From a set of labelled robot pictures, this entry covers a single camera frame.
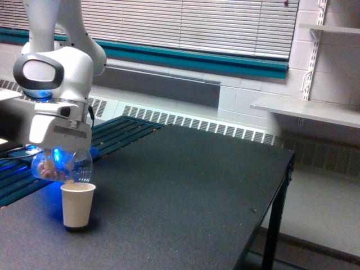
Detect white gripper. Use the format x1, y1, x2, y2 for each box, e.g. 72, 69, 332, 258
29, 99, 92, 172

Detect clear plastic cup with beans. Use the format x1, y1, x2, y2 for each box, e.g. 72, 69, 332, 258
31, 148, 93, 183

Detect white paper cup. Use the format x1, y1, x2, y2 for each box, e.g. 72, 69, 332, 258
60, 182, 96, 228

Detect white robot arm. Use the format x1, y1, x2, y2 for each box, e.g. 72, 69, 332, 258
13, 1, 107, 179

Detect white desk corner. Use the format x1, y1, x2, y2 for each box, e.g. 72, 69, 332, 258
0, 88, 22, 101

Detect white radiator grille cover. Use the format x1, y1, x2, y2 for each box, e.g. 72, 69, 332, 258
1, 79, 284, 146

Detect teal window sill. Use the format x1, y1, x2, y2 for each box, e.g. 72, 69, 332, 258
1, 28, 287, 89

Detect black table leg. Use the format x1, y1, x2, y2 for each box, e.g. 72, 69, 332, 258
261, 152, 295, 269

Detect white window blinds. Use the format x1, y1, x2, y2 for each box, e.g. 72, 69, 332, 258
0, 0, 299, 60

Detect blue slatted rail panel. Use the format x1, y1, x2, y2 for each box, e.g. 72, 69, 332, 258
1, 116, 163, 207

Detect black cables at base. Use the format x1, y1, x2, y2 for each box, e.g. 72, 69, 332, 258
0, 144, 36, 161

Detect upper white wall shelf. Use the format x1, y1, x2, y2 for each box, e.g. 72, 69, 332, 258
299, 24, 360, 34

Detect white wall shelf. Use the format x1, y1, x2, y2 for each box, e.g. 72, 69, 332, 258
299, 24, 360, 34
250, 95, 359, 128

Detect white shelf bracket rail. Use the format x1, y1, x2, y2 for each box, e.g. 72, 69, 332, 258
301, 0, 327, 101

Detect lower white wall shelf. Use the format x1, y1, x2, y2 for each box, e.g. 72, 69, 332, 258
250, 95, 359, 128

